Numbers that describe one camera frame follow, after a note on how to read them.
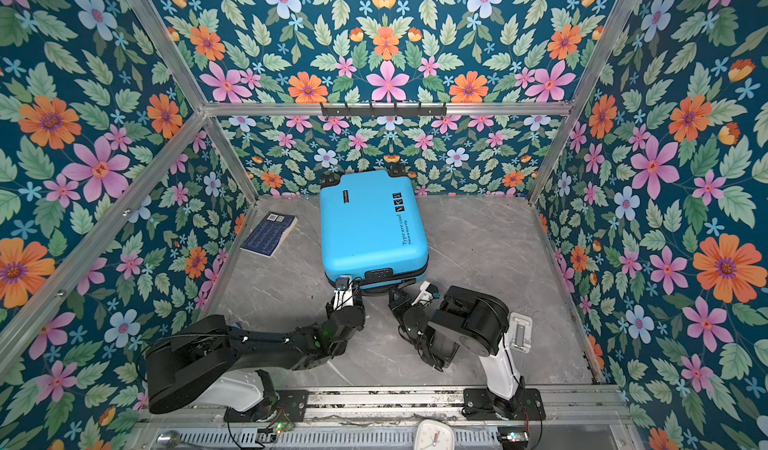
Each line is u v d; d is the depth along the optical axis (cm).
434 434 68
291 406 73
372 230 84
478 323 51
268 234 108
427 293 83
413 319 71
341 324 64
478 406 73
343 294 72
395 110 91
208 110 93
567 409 73
